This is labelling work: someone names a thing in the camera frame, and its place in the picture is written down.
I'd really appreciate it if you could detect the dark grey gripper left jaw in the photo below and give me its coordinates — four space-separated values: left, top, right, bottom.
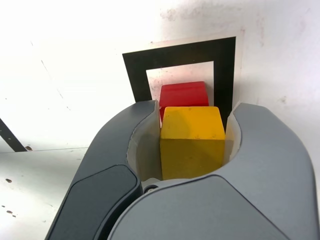
45 99 164 240

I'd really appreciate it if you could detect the red cube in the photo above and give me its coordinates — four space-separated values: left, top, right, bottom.
158 81 210 124

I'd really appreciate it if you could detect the black tape square outline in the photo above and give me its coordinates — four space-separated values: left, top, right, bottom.
122 36 237 118

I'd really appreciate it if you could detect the yellow cube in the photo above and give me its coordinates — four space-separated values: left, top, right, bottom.
159 106 227 181

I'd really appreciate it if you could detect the black tape strip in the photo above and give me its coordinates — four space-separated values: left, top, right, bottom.
0 117 28 153

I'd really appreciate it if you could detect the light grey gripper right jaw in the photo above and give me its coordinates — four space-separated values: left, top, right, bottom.
107 100 317 240

